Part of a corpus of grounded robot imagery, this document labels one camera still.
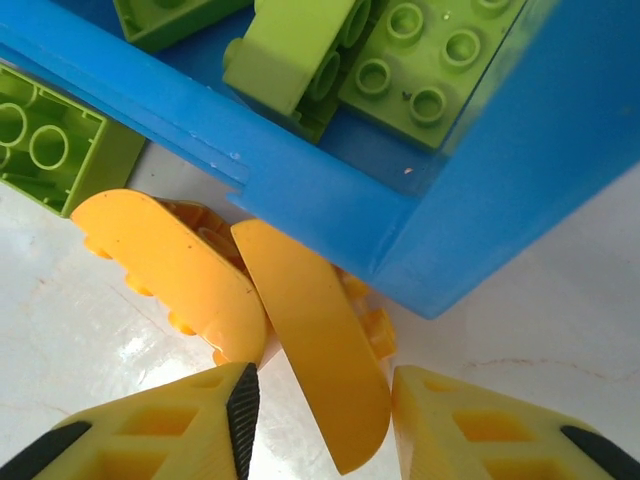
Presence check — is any long yellow half-round lego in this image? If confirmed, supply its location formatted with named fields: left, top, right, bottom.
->
left=230, top=218, right=397, bottom=476
left=69, top=188, right=269, bottom=367

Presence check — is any wide green lego brick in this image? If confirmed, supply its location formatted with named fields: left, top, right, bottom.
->
left=337, top=0, right=530, bottom=152

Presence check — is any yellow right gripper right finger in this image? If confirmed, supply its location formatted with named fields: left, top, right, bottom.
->
left=392, top=364, right=640, bottom=480

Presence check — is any blue two-compartment plastic bin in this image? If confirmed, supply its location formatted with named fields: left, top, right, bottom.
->
left=0, top=0, right=640, bottom=321

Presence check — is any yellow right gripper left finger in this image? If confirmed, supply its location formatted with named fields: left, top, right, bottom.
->
left=0, top=362, right=261, bottom=480

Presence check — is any green rectangular lego brick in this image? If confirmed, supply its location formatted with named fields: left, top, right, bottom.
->
left=221, top=0, right=374, bottom=145
left=0, top=63, right=147, bottom=219

